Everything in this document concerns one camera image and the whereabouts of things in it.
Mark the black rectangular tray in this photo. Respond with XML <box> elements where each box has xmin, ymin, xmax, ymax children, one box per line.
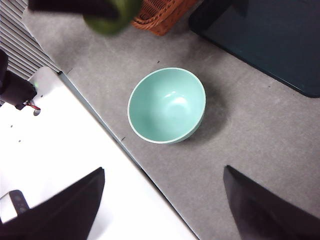
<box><xmin>188</xmin><ymin>0</ymin><xmax>320</xmax><ymax>99</ymax></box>

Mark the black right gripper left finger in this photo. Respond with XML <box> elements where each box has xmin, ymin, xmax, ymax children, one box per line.
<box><xmin>0</xmin><ymin>166</ymin><xmax>105</xmax><ymax>240</ymax></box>

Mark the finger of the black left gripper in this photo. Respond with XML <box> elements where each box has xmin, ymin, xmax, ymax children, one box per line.
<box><xmin>27</xmin><ymin>0</ymin><xmax>121</xmax><ymax>20</ymax></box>

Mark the brown wicker basket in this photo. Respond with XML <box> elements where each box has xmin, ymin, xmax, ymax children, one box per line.
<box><xmin>130</xmin><ymin>0</ymin><xmax>201</xmax><ymax>37</ymax></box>

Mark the grey ribbed panel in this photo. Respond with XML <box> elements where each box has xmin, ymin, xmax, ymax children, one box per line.
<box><xmin>0</xmin><ymin>0</ymin><xmax>62</xmax><ymax>78</ymax></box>

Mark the green avocado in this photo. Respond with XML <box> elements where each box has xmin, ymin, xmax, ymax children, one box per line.
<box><xmin>83</xmin><ymin>0</ymin><xmax>143</xmax><ymax>36</ymax></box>

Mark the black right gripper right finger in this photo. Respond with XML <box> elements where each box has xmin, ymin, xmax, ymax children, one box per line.
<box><xmin>223</xmin><ymin>164</ymin><xmax>320</xmax><ymax>240</ymax></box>

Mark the small dark grey device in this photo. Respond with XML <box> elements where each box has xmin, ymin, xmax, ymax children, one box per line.
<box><xmin>0</xmin><ymin>189</ymin><xmax>30</xmax><ymax>223</ymax></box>

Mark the teal ceramic bowl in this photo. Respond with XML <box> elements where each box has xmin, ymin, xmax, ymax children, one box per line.
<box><xmin>127</xmin><ymin>66</ymin><xmax>207</xmax><ymax>145</ymax></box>

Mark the red cable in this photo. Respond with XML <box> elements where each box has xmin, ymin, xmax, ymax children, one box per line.
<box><xmin>24</xmin><ymin>101</ymin><xmax>41</xmax><ymax>111</ymax></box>

